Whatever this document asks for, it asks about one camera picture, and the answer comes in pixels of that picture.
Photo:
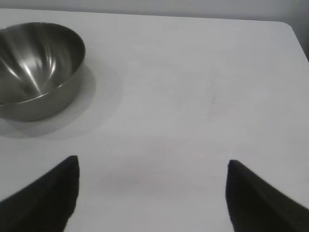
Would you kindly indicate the stainless steel mixing bowl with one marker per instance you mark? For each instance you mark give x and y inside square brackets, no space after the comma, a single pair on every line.
[36,72]

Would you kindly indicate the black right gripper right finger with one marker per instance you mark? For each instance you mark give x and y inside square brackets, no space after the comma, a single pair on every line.
[260,210]

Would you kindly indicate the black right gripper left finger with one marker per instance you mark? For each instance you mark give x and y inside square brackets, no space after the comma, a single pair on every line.
[41,205]

